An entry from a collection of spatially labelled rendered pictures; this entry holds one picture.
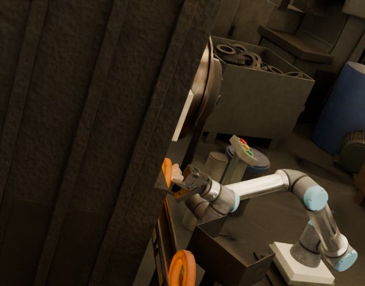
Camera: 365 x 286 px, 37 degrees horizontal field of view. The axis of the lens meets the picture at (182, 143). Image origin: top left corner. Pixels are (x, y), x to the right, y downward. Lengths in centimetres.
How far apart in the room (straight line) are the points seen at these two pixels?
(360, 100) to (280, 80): 106
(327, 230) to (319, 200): 28
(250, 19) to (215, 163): 340
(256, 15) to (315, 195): 392
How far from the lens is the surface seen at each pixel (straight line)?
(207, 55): 215
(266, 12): 624
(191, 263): 184
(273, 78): 479
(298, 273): 324
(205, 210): 240
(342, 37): 615
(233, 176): 337
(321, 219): 284
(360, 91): 560
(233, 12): 666
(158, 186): 197
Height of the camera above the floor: 180
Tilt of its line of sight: 23 degrees down
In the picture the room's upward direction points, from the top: 21 degrees clockwise
